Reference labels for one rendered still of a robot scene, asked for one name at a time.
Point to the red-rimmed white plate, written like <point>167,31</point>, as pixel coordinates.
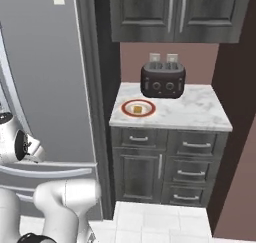
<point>128,109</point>

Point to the black toaster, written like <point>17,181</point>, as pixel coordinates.
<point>163,82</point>

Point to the dark grey base cupboard door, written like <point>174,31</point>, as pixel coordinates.
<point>138,175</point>

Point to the wide dark grey drawer front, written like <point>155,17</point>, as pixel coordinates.
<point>196,137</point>
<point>186,190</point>
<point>191,163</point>

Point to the small yellow block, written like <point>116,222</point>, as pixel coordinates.
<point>138,109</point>

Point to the small dark grey drawer front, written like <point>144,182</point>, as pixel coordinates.
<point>140,133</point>

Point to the grey steel fridge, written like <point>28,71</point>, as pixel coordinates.
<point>50,87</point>

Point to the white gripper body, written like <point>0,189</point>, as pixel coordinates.
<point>36,151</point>

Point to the dark grey wall cupboard door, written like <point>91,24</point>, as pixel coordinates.
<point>141,13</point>
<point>213,13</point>

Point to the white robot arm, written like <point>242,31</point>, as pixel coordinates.
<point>63,200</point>

